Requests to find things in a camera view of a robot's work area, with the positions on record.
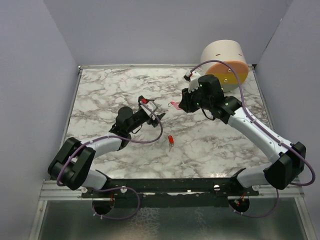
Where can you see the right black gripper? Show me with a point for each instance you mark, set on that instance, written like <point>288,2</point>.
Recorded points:
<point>185,104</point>

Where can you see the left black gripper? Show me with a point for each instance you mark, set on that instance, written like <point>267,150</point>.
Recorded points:
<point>156,121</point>

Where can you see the pink strap keyring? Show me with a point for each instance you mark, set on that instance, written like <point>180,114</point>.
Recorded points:
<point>174,104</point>

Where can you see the red tag key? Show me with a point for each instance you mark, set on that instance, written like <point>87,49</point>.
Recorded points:
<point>171,142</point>

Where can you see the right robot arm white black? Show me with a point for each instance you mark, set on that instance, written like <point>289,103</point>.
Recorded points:
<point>205,93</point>

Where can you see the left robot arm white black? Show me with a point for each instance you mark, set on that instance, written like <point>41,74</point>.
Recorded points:
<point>71,167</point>

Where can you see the round beige drawer box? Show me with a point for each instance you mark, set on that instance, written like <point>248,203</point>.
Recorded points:
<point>230,52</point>

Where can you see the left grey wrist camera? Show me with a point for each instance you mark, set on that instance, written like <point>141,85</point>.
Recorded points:
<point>148,106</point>

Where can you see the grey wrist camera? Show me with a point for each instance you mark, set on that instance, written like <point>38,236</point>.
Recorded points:
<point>192,78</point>
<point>148,106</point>

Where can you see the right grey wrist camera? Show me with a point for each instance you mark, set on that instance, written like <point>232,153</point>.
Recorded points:
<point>192,78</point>

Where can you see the black mounting rail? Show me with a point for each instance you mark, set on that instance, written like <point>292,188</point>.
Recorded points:
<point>168,192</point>

